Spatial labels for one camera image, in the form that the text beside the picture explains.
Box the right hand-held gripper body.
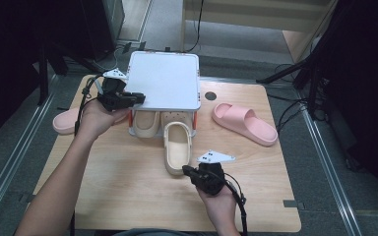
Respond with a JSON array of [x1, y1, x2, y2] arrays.
[[191, 149, 237, 197]]

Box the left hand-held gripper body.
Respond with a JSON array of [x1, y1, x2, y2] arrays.
[[95, 67, 136, 112]]

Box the beige clog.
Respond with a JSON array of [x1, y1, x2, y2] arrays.
[[132, 110, 161, 139], [160, 110, 194, 177]]

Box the white shoe rack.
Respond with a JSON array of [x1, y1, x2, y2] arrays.
[[123, 49, 202, 139]]

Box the pink slipper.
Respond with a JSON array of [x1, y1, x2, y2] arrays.
[[52, 106, 131, 137], [211, 101, 280, 148]]

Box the person's right hand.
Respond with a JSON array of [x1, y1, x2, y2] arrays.
[[196, 189, 239, 228]]

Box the person's left hand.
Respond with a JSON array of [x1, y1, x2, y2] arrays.
[[75, 99, 131, 141]]

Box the dark cabinet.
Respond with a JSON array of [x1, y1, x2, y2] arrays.
[[78, 0, 126, 61]]

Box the black metal stand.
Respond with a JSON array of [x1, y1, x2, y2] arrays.
[[35, 38, 70, 106], [255, 29, 346, 119]]

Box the wooden platform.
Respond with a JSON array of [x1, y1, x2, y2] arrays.
[[180, 0, 340, 64]]

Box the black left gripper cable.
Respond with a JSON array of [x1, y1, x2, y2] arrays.
[[73, 74, 105, 136]]

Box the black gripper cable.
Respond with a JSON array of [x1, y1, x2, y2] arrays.
[[222, 171, 249, 236], [73, 74, 105, 136]]

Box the white floor cable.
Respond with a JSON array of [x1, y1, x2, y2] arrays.
[[93, 48, 120, 72]]

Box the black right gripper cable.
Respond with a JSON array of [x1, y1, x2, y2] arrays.
[[222, 171, 249, 236]]

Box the black hanging cable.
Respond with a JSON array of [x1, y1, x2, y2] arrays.
[[184, 0, 206, 54]]

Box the black floor cables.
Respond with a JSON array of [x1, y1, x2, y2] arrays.
[[266, 62, 311, 134]]

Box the metal floor rail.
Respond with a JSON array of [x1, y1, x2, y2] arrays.
[[298, 106, 364, 236], [0, 74, 59, 225]]

